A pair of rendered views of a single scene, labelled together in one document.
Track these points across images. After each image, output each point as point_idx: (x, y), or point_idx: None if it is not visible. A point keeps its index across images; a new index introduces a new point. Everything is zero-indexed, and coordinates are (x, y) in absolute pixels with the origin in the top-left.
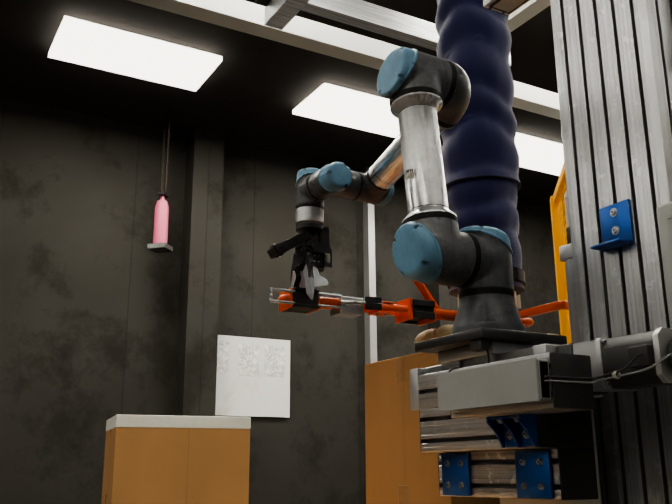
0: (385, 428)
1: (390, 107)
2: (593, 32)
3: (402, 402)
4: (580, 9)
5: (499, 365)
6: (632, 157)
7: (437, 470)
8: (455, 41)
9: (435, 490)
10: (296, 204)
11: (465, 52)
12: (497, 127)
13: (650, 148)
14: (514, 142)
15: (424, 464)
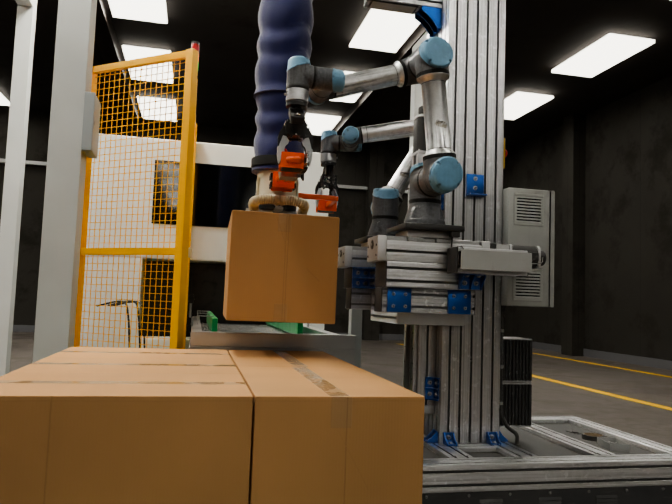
0: (260, 262)
1: (431, 73)
2: (474, 80)
3: (285, 246)
4: (468, 62)
5: (509, 252)
6: (487, 155)
7: (323, 295)
8: None
9: (319, 307)
10: (297, 83)
11: (306, 0)
12: None
13: (497, 156)
14: None
15: (308, 290)
